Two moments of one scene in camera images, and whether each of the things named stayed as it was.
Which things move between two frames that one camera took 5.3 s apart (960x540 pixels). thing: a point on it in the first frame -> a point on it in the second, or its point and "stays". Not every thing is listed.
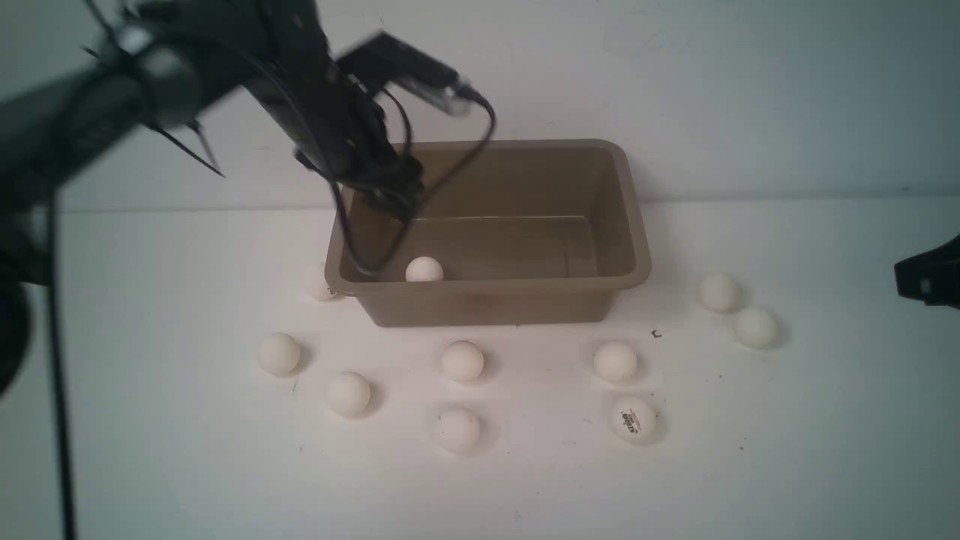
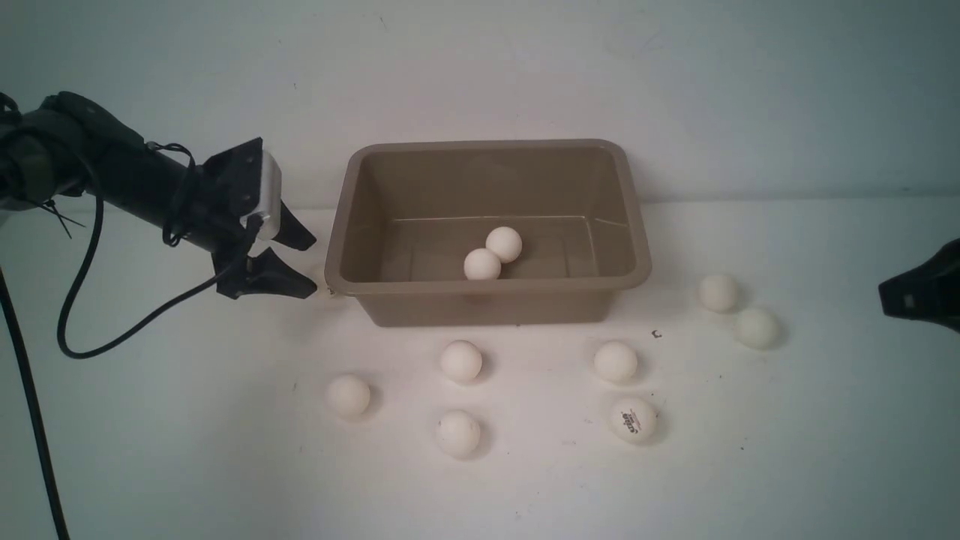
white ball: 349,394 stays
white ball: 279,355 -> 505,242
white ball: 755,327 stays
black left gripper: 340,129 -> 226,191
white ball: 458,431 stays
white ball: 718,292 stays
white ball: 424,269 -> 481,264
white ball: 615,362 stays
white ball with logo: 633,419 stays
